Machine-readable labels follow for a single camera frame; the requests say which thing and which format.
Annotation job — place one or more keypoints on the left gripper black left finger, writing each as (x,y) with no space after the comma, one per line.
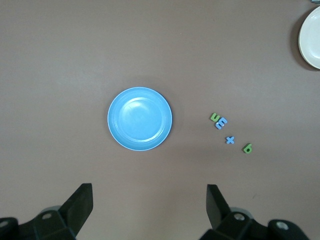
(77,210)

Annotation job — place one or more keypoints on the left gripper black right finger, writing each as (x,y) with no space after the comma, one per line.
(220,212)

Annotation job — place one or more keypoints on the green letter g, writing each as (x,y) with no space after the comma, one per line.
(247,148)

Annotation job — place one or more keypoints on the blue letter x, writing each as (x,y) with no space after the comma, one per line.
(230,140)

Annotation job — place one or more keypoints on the blue letter m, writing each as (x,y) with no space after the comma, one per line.
(221,123)

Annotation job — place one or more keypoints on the green letter u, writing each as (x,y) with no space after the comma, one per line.
(214,116)

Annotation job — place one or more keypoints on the blue plate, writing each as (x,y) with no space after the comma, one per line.
(140,120)

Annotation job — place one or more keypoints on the cream plate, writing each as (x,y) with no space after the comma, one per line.
(312,40)

